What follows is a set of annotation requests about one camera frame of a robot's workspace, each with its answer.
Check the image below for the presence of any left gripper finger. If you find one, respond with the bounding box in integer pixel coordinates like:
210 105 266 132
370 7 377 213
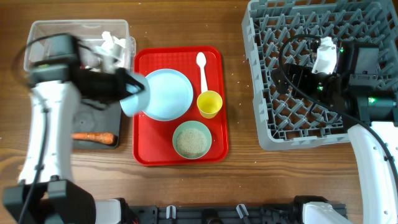
119 68 146 92
118 91 137 101

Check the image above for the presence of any small light blue bowl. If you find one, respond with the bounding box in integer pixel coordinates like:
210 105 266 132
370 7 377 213
120 79 150 117

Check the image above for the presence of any white napkin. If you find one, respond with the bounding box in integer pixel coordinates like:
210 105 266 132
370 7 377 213
93 31 127 72

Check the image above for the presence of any orange carrot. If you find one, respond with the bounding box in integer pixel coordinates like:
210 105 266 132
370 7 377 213
72 133 116 145

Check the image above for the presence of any yellow plastic cup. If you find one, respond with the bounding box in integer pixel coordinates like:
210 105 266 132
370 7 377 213
197 90 223 119

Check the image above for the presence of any green bowl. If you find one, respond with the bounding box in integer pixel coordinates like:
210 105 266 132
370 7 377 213
172 121 213 160

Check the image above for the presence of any white rice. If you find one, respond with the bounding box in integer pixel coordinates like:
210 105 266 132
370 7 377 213
176 128 207 159

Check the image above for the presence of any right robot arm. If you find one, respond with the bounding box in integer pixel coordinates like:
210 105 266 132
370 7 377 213
271 38 397 223

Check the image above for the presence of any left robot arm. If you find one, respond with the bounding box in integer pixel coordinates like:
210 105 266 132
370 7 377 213
2 32 150 223

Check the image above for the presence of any black waste tray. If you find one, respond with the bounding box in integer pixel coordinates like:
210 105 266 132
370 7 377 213
73 103 122 150

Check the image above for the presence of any clear plastic waste bin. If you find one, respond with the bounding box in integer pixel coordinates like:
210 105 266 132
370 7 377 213
24 19 136 71

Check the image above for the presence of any grey dishwasher rack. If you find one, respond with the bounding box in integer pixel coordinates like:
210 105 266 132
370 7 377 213
242 0 397 151

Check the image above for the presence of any large light blue plate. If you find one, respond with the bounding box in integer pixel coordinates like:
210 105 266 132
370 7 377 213
144 68 193 121

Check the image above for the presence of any white plastic spoon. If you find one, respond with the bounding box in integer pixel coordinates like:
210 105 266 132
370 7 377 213
196 52 208 93

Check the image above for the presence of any red serving tray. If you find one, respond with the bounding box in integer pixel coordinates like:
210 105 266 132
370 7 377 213
132 46 229 166

